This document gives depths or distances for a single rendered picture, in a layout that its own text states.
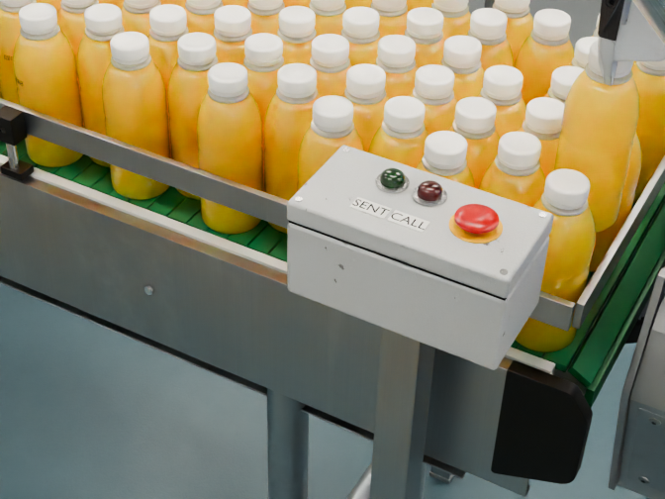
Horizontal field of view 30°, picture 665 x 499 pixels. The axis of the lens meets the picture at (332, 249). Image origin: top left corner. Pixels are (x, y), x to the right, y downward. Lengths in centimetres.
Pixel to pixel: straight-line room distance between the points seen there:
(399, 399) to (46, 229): 49
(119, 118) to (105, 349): 124
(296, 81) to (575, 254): 32
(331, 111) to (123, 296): 38
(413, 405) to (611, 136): 30
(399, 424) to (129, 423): 123
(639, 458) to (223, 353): 47
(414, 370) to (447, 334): 10
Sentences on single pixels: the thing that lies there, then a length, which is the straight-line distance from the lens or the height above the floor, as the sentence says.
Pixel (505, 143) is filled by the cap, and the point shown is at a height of 108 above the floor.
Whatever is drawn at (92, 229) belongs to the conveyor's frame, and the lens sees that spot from 139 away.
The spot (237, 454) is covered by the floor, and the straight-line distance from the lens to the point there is 229.
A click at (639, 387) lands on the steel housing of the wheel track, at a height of 85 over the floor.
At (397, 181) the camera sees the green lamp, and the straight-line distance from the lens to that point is 104.
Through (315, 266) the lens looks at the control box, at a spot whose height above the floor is 104.
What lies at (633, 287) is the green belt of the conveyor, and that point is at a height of 89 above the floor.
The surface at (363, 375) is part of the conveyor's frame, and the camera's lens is 128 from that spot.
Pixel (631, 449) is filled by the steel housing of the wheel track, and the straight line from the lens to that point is 139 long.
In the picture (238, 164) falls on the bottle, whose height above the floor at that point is 99.
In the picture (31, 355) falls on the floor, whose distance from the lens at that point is 252.
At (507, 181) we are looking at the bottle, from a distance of 116.
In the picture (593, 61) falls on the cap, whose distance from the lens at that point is 111.
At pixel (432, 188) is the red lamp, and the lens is 103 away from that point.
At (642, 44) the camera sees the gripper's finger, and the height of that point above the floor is 121.
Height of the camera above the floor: 172
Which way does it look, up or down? 39 degrees down
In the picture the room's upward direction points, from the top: 2 degrees clockwise
